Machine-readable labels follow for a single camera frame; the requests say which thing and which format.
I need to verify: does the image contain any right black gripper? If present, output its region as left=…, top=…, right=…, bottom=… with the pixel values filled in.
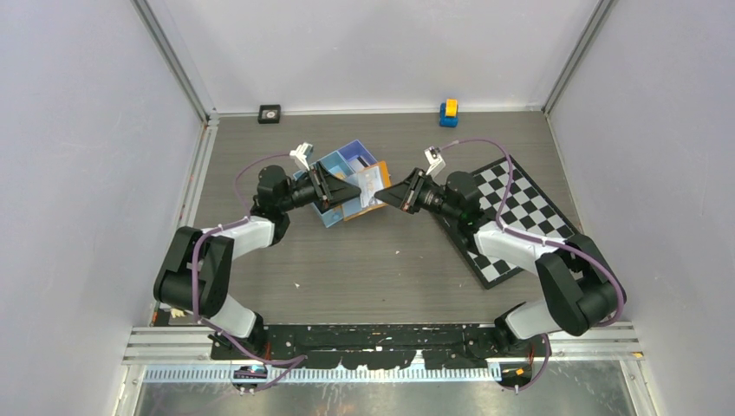
left=374, top=168, right=460, bottom=223

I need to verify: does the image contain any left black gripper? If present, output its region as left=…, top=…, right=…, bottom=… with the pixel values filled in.
left=279, top=162, right=361, bottom=213

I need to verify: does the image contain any orange leather card holder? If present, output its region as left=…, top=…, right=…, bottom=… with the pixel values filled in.
left=341, top=161, right=392, bottom=221

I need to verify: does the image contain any white patterned credit card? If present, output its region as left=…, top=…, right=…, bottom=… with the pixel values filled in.
left=355, top=165, right=385, bottom=209

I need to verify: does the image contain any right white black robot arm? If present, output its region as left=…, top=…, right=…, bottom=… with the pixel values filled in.
left=375, top=168, right=625, bottom=356

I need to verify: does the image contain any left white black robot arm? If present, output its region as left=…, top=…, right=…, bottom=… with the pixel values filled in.
left=153, top=163, right=361, bottom=359

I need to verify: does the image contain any blue purple three-drawer organizer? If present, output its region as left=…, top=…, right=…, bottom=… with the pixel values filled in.
left=313, top=140, right=378, bottom=228

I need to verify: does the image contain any blue yellow toy block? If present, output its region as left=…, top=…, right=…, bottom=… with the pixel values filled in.
left=439, top=99, right=459, bottom=128

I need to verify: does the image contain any small black square box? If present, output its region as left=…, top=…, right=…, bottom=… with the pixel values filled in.
left=257, top=104, right=282, bottom=124

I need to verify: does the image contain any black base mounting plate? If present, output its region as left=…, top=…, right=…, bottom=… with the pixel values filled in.
left=209, top=323, right=548, bottom=370

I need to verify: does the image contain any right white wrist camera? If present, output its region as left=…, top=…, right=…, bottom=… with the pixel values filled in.
left=424, top=146, right=446, bottom=178

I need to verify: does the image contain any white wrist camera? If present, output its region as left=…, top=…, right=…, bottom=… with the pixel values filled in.
left=289, top=142, right=314, bottom=171
left=424, top=146, right=446, bottom=178

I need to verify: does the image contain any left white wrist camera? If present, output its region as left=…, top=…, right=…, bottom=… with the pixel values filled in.
left=289, top=142, right=314, bottom=171

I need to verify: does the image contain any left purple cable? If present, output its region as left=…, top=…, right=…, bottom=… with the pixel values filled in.
left=192, top=151, right=314, bottom=394

